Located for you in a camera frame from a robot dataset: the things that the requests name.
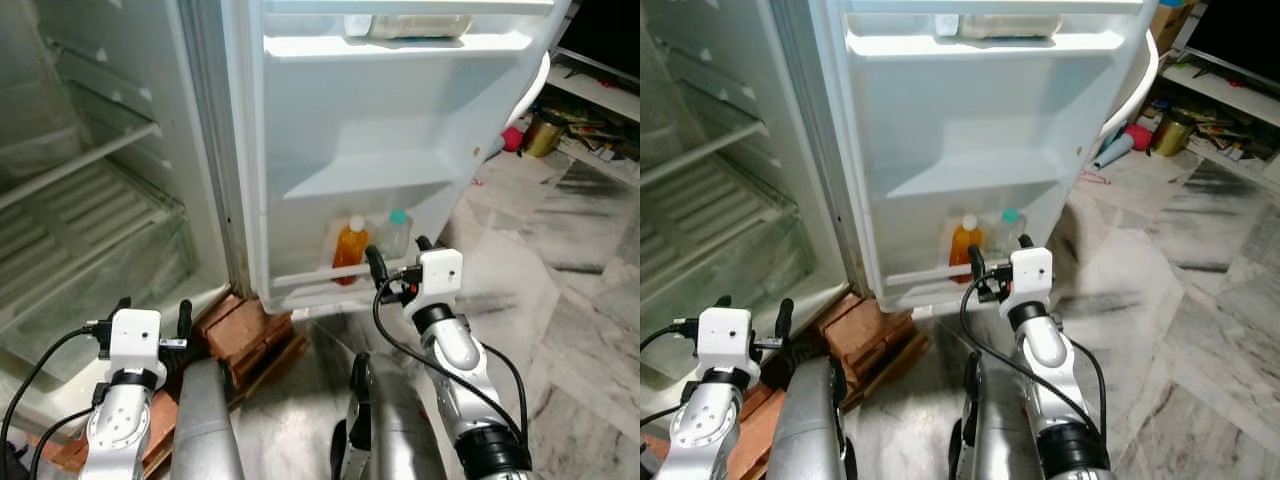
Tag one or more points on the white TV cabinet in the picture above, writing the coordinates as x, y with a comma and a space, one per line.
1230, 90
600, 95

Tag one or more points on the glass fridge shelf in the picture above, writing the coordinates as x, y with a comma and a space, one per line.
720, 150
100, 157

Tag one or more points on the translucent lidded container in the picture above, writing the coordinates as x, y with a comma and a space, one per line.
1000, 27
410, 27

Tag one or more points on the silver robot left leg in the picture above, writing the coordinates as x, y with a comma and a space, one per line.
205, 420
805, 420

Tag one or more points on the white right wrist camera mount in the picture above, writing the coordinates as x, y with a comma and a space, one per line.
1032, 272
441, 275

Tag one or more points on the clear crisper drawer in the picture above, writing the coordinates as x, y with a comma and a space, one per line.
100, 250
720, 250

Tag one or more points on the grey blue tube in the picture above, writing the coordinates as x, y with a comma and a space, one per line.
1112, 150

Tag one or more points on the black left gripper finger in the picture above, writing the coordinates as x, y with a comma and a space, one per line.
185, 320
122, 304
785, 320
723, 302

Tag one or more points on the clear bottle teal cap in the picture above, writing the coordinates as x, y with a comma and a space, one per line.
396, 235
1008, 230

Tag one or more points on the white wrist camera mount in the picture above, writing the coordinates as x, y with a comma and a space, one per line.
725, 338
135, 340
441, 275
1032, 272

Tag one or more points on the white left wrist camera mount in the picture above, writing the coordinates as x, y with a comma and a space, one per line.
725, 338
135, 340

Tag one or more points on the brown cardboard box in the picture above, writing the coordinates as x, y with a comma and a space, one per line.
1168, 22

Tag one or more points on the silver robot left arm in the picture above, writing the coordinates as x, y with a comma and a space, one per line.
705, 430
120, 430

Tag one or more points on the silver robot right leg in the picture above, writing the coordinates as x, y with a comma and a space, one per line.
990, 430
385, 430

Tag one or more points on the white fridge door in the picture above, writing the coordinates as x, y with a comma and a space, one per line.
1000, 120
400, 120

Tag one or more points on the silver robot leg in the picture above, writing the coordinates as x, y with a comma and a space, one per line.
990, 430
805, 420
205, 420
385, 430

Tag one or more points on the white fridge body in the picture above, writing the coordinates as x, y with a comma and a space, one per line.
795, 150
200, 150

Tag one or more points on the orange juice bottle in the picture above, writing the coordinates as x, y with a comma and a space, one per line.
964, 248
350, 252

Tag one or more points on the red brick stack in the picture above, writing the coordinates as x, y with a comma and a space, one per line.
245, 335
865, 330

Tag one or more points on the black television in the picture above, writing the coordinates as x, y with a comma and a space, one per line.
1235, 35
605, 35

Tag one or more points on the gold tin can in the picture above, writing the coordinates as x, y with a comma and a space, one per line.
545, 135
1170, 135

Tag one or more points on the red ball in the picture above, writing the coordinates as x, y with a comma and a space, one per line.
513, 139
1137, 137

